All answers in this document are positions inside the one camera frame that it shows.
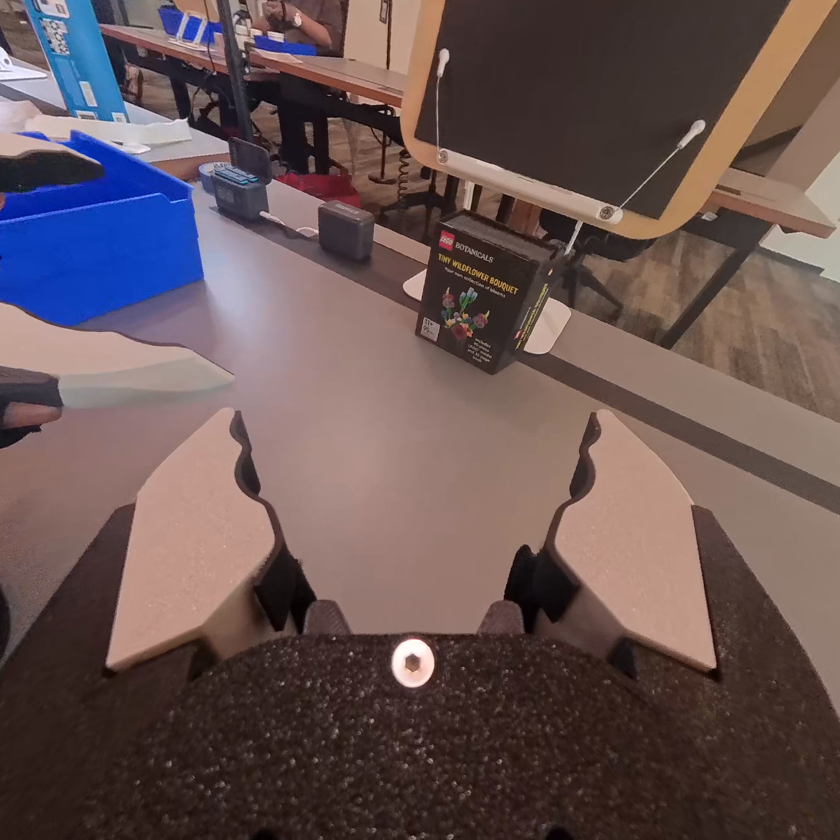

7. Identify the grey desk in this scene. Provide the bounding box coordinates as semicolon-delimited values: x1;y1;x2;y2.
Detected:
0;125;840;716

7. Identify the black board on white stand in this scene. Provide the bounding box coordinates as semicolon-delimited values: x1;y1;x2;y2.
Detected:
401;0;840;355

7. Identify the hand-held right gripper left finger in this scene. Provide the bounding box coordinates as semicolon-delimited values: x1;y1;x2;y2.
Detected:
105;407;316;673

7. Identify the dark charger block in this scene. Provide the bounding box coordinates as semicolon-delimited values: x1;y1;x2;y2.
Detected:
210;164;270;221

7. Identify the blue plastic bin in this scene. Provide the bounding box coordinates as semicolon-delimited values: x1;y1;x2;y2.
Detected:
0;132;204;326

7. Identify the white cable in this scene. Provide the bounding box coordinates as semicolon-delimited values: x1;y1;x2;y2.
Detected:
259;210;320;240

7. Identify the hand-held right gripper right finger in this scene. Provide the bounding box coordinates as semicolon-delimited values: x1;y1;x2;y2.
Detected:
506;410;720;676

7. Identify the blue printed carton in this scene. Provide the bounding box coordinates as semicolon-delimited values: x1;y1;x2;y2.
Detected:
23;0;128;122

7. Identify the black glossy cardboard box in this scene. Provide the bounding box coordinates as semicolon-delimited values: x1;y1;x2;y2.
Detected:
416;210;559;375

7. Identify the person's left hand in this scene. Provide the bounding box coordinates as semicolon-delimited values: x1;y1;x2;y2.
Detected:
0;368;64;447

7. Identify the white paper sheet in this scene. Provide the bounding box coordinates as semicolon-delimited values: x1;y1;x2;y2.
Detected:
27;113;193;148

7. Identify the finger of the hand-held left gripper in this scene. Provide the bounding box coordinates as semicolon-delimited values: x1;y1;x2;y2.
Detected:
0;132;106;195
0;305;237;410

